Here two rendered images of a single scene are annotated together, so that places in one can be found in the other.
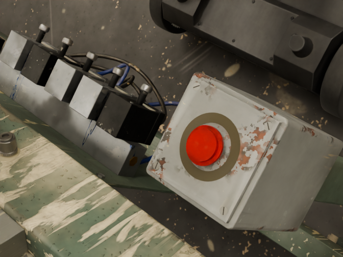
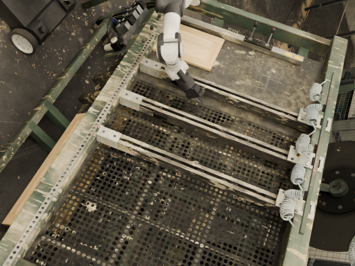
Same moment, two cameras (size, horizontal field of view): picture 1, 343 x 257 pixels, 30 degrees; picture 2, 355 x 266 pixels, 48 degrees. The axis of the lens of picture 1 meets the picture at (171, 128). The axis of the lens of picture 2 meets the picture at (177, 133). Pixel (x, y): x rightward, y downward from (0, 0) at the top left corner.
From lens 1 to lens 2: 296 cm
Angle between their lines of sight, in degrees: 74
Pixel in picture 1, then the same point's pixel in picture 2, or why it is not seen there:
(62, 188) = not seen: hidden behind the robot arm
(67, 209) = not seen: hidden behind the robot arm
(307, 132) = not seen: outside the picture
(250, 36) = (57, 16)
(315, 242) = (105, 23)
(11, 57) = (129, 26)
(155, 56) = (29, 69)
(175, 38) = (25, 58)
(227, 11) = (48, 19)
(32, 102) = (134, 27)
